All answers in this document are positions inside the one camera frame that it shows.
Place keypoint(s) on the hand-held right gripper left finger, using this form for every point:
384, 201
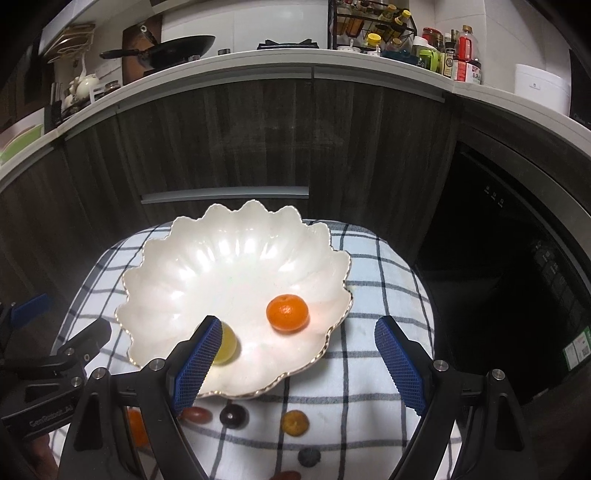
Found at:
198, 364

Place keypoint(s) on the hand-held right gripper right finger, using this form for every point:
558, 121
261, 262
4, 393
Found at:
399, 364

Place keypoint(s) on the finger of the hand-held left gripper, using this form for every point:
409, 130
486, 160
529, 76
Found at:
87, 339
30, 309

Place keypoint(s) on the yellow-green round fruit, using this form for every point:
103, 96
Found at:
226, 346

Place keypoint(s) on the red grape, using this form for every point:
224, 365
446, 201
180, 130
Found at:
197, 415
285, 475

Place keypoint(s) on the dark purple plum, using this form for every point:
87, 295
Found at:
232, 415

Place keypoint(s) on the orange mandarin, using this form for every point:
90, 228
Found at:
137, 427
287, 313

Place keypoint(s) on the white scalloped bowl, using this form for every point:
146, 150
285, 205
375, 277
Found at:
231, 258

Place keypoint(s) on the small tan-orange fruit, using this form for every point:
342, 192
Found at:
295, 423

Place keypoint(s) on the blueberry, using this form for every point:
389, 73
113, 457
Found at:
309, 457

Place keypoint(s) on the blue checkered white cloth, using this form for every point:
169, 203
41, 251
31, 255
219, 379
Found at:
369, 286

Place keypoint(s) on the black built-in appliance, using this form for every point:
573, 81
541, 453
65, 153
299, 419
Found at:
508, 300

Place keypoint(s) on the green and white board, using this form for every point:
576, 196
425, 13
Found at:
18, 141

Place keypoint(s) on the black knife block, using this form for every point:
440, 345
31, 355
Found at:
54, 108

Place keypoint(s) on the white teapot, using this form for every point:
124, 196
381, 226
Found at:
85, 86

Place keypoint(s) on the dark wood kitchen cabinet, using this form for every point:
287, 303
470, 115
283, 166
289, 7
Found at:
258, 134

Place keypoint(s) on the brown wooden cutting board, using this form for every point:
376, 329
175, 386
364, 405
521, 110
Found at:
138, 55

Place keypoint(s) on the black wok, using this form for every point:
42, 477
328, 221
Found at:
180, 48

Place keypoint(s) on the green bottle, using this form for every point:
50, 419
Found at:
428, 60

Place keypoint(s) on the dark sauce bottle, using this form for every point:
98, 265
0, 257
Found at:
449, 60

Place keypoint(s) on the white rice cooker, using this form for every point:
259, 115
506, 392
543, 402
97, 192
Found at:
540, 87

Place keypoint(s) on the red plastic bottle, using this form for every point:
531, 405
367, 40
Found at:
466, 48

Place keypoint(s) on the yellow-lid jar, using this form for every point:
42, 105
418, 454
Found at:
374, 42

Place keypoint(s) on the red-lid jar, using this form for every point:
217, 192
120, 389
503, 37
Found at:
431, 38

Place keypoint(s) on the black gas stove grate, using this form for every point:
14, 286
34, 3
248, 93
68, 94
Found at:
288, 45

